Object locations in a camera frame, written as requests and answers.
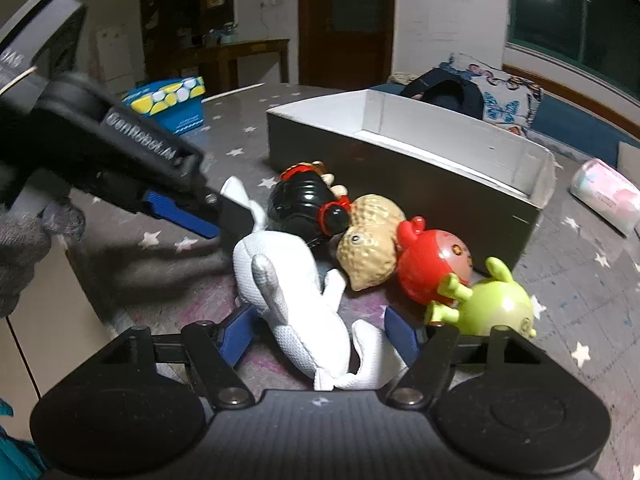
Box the white cardboard storage box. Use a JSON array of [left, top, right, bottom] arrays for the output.
[[267, 90, 555, 273]]

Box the black ladybug toy figure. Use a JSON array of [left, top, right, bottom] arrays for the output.
[[267, 160, 350, 247]]

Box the butterfly print pillow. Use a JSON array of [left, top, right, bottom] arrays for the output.
[[438, 53, 544, 136]]

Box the white plush rabbit toy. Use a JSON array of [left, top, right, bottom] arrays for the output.
[[221, 177, 407, 391]]

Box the dark blue backpack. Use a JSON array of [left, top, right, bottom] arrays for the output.
[[399, 68, 485, 120]]

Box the grey star pattern mat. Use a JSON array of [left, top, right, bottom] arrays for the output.
[[66, 84, 639, 479]]

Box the grey gloved left hand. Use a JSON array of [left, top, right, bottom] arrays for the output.
[[0, 200, 86, 318]]

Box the tan peanut toy figure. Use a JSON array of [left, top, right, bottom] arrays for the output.
[[336, 194, 406, 292]]

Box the pink white tissue pack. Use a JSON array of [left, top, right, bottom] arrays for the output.
[[570, 158, 639, 236]]

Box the dark wooden door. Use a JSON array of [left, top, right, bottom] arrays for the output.
[[298, 0, 395, 90]]

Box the blue sofa bed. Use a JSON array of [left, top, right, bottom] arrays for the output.
[[372, 81, 640, 172]]

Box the dark window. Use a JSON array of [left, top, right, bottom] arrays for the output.
[[509, 0, 639, 99]]

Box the blue yellow patterned box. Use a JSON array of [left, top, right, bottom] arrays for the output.
[[122, 77, 205, 136]]

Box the wooden side table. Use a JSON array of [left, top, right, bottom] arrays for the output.
[[196, 38, 290, 92]]

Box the red pig toy figure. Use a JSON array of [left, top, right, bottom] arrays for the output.
[[397, 217, 473, 306]]

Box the green pig toy figure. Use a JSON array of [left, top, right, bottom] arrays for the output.
[[424, 257, 537, 338]]

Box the dark bookshelf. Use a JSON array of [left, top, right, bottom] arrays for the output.
[[139, 0, 235, 79]]

